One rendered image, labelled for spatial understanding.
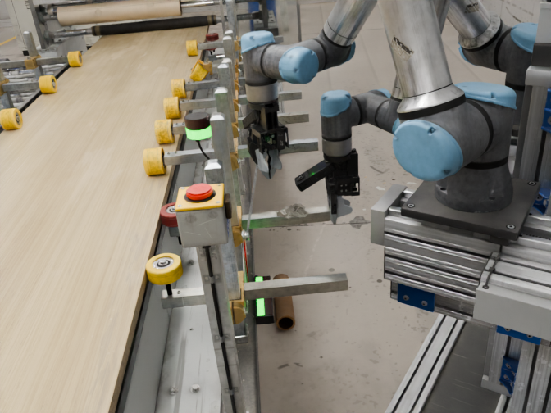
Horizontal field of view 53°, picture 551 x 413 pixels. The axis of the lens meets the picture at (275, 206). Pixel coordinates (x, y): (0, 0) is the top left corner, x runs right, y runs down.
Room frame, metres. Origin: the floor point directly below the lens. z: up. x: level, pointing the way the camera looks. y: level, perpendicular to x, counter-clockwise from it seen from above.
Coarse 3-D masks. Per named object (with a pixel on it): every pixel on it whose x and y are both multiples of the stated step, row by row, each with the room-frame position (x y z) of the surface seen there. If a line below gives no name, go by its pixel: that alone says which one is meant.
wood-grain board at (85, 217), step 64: (128, 64) 2.96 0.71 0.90; (192, 64) 2.83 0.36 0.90; (64, 128) 2.02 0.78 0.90; (128, 128) 1.96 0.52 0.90; (0, 192) 1.49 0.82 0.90; (64, 192) 1.45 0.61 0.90; (128, 192) 1.42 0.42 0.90; (0, 256) 1.13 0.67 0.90; (64, 256) 1.10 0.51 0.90; (128, 256) 1.07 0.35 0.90; (0, 320) 0.88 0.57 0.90; (64, 320) 0.86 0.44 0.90; (128, 320) 0.84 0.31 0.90; (0, 384) 0.70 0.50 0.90; (64, 384) 0.69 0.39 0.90
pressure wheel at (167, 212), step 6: (168, 204) 1.31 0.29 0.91; (174, 204) 1.30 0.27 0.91; (162, 210) 1.28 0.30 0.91; (168, 210) 1.28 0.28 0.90; (174, 210) 1.27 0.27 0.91; (162, 216) 1.25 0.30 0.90; (168, 216) 1.24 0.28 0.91; (174, 216) 1.24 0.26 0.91; (162, 222) 1.26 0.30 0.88; (168, 222) 1.24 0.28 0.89; (174, 222) 1.24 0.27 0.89; (180, 240) 1.27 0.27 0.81
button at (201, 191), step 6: (192, 186) 0.74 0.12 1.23; (198, 186) 0.74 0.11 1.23; (204, 186) 0.74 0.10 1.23; (210, 186) 0.73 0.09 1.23; (186, 192) 0.73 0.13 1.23; (192, 192) 0.72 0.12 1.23; (198, 192) 0.72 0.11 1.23; (204, 192) 0.72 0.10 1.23; (210, 192) 0.72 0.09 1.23; (192, 198) 0.71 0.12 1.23; (198, 198) 0.71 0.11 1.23; (204, 198) 0.71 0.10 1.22
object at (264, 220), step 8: (312, 208) 1.29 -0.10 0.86; (320, 208) 1.29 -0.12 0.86; (328, 208) 1.29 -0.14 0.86; (256, 216) 1.28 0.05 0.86; (264, 216) 1.27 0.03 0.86; (272, 216) 1.27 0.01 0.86; (312, 216) 1.27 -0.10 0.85; (320, 216) 1.27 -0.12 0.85; (328, 216) 1.27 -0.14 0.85; (256, 224) 1.27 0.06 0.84; (264, 224) 1.27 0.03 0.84; (272, 224) 1.27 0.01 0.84; (280, 224) 1.27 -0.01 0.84; (288, 224) 1.27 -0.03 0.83; (296, 224) 1.27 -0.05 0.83; (176, 232) 1.26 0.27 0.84
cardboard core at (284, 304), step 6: (276, 276) 2.07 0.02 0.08; (282, 276) 2.06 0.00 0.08; (288, 276) 2.08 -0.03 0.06; (276, 300) 1.91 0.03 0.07; (282, 300) 1.89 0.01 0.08; (288, 300) 1.89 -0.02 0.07; (276, 306) 1.87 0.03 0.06; (282, 306) 1.84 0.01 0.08; (288, 306) 1.84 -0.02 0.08; (276, 312) 1.83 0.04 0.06; (282, 312) 1.81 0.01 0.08; (288, 312) 1.80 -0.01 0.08; (276, 318) 1.80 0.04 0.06; (282, 318) 1.85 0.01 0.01; (288, 318) 1.84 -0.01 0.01; (276, 324) 1.78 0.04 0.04; (282, 324) 1.80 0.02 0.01; (288, 324) 1.80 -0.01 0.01; (294, 324) 1.78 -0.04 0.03
